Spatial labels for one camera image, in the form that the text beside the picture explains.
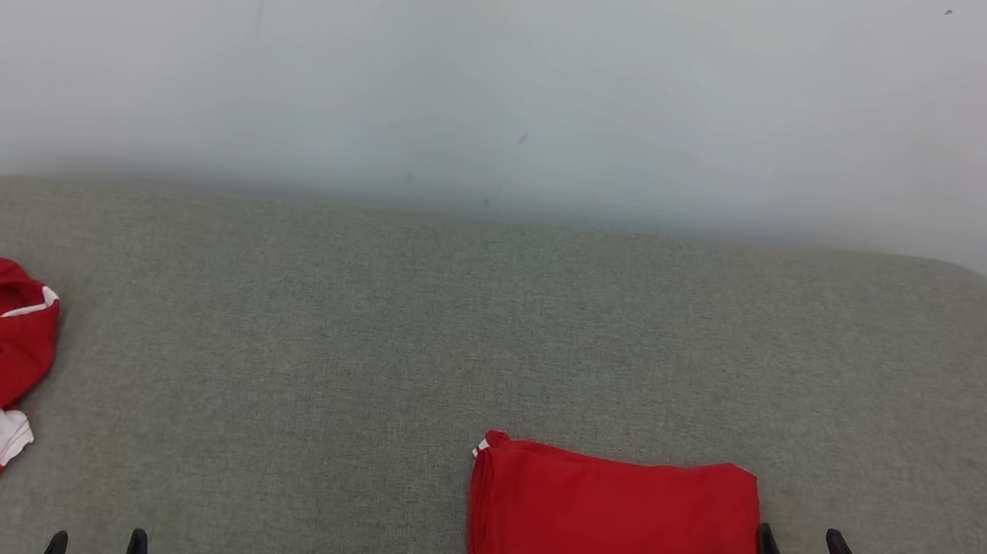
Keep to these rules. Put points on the grey fabric sofa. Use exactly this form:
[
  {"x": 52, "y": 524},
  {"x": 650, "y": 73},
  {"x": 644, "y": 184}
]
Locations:
[{"x": 340, "y": 341}]

